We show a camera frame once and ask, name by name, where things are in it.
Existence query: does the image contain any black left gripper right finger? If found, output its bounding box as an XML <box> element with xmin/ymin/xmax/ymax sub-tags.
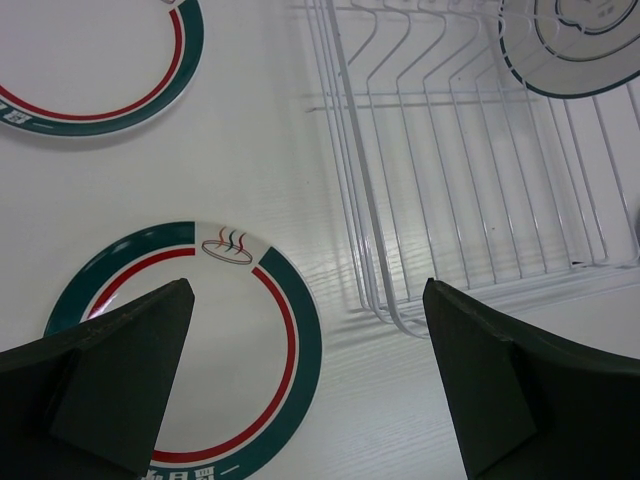
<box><xmin>422</xmin><ymin>279</ymin><xmax>639</xmax><ymax>479</ymax></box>

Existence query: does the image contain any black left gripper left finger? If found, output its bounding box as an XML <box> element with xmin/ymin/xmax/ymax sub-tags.
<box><xmin>1</xmin><ymin>278</ymin><xmax>195</xmax><ymax>479</ymax></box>

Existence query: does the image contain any green red rimmed plate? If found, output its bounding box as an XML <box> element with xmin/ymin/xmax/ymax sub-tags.
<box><xmin>45</xmin><ymin>220</ymin><xmax>323</xmax><ymax>479</ymax></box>
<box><xmin>1</xmin><ymin>1</ymin><xmax>205</xmax><ymax>138</ymax></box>

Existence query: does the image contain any white plate green line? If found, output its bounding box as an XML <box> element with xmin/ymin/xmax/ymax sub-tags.
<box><xmin>498</xmin><ymin>1</ymin><xmax>639</xmax><ymax>99</ymax></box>

